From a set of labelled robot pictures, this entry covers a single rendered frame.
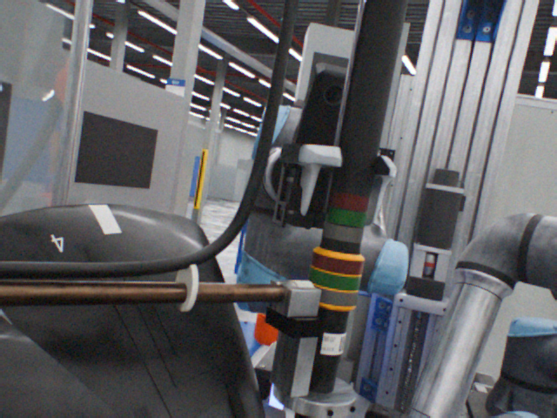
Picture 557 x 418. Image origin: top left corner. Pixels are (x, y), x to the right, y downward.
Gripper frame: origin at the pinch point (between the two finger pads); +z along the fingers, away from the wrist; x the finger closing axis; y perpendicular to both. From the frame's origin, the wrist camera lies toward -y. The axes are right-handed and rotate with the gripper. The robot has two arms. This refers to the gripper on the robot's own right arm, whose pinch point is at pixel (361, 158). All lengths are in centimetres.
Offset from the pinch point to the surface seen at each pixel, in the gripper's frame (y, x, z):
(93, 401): 10.0, 15.0, 23.5
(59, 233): 9.9, 21.8, -4.5
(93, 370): 18.1, 17.2, 1.5
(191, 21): -180, 24, -686
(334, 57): -104, -97, -386
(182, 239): 10.0, 12.4, -11.1
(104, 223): 9.0, 19.0, -7.5
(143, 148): -3, 47, -449
